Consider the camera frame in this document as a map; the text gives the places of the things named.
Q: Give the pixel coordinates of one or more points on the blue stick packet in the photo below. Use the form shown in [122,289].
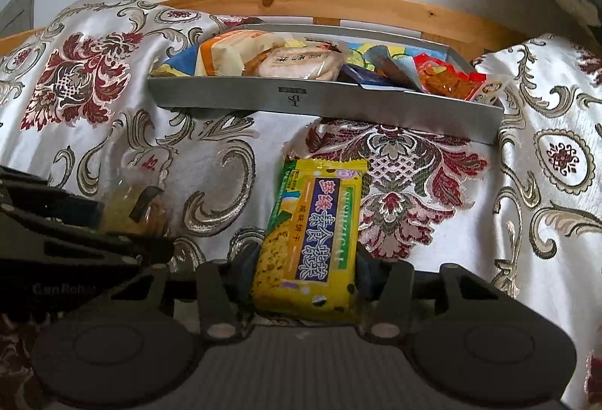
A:
[362,78]

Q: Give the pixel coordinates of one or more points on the metal tray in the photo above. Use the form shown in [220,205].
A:
[282,102]

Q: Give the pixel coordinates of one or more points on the orange white snack packet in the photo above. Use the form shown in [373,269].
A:
[235,50]

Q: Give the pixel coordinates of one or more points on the red snack packet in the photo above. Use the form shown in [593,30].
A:
[447,81]

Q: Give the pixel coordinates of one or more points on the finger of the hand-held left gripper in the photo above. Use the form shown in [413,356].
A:
[108,243]
[56,203]

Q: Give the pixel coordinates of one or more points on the wooden bed frame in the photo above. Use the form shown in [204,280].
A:
[329,5]

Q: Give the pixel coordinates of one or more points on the floral satin blanket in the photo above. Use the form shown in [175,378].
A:
[94,109]

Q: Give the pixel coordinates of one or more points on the grey wall panel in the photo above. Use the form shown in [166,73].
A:
[19,10]

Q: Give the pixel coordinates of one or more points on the clear packet yellow cookie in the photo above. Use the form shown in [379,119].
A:
[127,210]

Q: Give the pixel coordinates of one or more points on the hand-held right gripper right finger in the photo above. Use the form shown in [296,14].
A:
[395,292]

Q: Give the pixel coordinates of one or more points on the round cracker clear packet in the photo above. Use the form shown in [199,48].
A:
[301,62]

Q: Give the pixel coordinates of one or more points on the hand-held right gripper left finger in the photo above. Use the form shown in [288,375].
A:
[211,297]

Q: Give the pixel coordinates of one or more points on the yellow biscuit packet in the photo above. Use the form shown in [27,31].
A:
[305,240]

